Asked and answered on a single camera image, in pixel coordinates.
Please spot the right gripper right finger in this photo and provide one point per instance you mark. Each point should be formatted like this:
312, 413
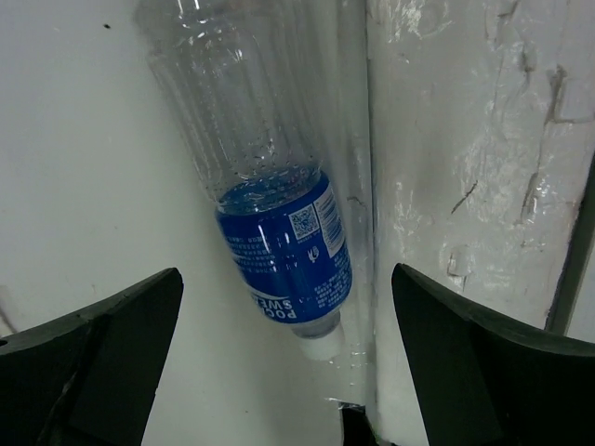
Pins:
483, 378

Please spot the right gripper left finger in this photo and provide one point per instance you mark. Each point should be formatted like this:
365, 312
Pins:
90, 377

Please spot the blue label water bottle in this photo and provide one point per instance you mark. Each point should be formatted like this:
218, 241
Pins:
247, 84

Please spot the white foam block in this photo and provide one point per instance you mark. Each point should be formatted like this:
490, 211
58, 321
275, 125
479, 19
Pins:
482, 124

